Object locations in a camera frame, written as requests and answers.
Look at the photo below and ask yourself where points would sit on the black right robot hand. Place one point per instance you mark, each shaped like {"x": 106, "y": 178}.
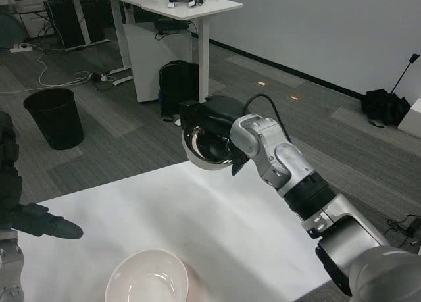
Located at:
{"x": 217, "y": 114}

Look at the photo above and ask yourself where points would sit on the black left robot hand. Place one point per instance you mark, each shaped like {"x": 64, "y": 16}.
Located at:
{"x": 10, "y": 170}

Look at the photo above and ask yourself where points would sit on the shiny metal bowl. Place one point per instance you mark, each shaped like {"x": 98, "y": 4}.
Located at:
{"x": 204, "y": 160}

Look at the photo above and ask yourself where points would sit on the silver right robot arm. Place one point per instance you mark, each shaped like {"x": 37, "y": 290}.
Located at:
{"x": 345, "y": 236}

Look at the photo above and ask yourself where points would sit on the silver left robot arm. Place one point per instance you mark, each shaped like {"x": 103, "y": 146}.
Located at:
{"x": 10, "y": 266}

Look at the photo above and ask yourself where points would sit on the white ceramic bowl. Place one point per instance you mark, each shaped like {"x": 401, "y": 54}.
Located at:
{"x": 148, "y": 275}

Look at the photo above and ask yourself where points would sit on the black backpack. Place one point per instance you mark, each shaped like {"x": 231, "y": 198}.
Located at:
{"x": 177, "y": 88}

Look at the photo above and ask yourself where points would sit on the brass floor socket cover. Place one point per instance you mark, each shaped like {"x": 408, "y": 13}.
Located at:
{"x": 262, "y": 83}
{"x": 295, "y": 98}

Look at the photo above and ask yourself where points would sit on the black trash bin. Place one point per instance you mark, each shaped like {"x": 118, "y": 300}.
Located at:
{"x": 56, "y": 121}

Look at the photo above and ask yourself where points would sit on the black under-desk power box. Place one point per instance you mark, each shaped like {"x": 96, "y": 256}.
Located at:
{"x": 169, "y": 26}

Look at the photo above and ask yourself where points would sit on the white standing desk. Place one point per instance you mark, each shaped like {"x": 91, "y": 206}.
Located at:
{"x": 204, "y": 7}

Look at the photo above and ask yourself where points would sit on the white power strip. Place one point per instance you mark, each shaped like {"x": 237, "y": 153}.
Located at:
{"x": 21, "y": 48}

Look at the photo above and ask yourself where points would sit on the black power strip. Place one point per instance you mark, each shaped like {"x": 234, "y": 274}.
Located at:
{"x": 98, "y": 77}

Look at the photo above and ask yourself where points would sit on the long white desk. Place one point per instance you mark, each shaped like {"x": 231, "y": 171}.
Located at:
{"x": 121, "y": 35}

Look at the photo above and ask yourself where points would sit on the grey round disc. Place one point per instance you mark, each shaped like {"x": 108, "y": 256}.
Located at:
{"x": 10, "y": 30}

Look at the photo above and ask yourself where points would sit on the black computer tower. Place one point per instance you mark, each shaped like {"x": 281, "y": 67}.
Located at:
{"x": 67, "y": 24}
{"x": 93, "y": 20}

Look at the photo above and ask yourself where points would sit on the white drawer cabinet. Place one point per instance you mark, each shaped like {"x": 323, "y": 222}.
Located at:
{"x": 29, "y": 6}

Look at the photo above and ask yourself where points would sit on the black folded umbrella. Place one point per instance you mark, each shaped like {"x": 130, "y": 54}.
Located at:
{"x": 385, "y": 106}

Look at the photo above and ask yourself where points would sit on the white cardboard box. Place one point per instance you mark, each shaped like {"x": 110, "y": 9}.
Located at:
{"x": 411, "y": 116}

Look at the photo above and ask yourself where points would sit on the white desk pedestal cabinet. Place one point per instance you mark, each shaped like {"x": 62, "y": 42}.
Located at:
{"x": 148, "y": 62}

